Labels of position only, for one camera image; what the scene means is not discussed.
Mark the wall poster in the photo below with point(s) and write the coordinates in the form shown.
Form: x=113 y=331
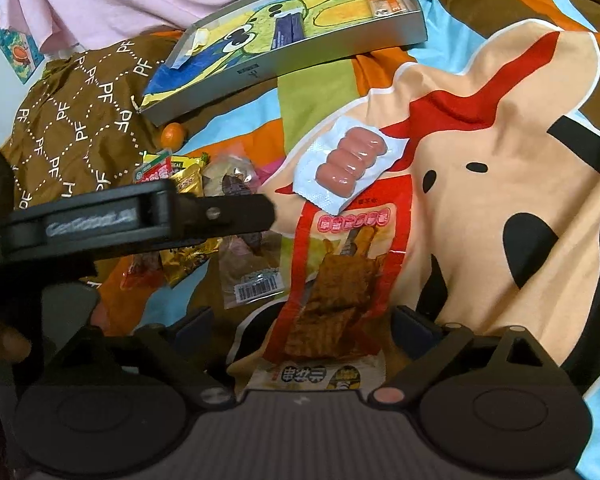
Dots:
x=20 y=55

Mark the yellow green snack packet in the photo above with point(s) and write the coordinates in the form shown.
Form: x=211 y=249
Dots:
x=152 y=170

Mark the red tofu snack packet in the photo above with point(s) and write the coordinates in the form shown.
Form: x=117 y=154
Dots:
x=340 y=280

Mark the gold snack packet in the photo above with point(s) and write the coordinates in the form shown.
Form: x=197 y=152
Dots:
x=186 y=177

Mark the grey cardboard box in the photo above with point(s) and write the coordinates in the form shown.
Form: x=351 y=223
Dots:
x=280 y=67

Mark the dark blue packet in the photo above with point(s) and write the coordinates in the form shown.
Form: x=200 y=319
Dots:
x=287 y=30

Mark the clear packet of dark snack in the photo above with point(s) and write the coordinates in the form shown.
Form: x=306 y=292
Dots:
x=252 y=280

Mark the orange mandarin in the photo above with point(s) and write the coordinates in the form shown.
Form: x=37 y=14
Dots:
x=174 y=136

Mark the pink sausage pack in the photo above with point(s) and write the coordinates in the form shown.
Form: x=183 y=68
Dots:
x=350 y=160

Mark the brown patterned quilt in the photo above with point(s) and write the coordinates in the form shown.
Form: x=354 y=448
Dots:
x=80 y=110

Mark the cartoon printed paper lining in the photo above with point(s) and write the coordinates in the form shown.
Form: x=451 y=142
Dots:
x=240 y=40

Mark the person's left hand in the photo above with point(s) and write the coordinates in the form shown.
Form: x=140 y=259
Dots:
x=2 y=340

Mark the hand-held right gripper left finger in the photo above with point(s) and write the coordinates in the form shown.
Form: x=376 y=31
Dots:
x=195 y=325

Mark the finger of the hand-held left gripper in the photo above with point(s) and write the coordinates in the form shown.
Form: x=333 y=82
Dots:
x=230 y=215

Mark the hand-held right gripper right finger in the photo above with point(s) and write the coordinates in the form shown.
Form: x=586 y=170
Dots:
x=410 y=330

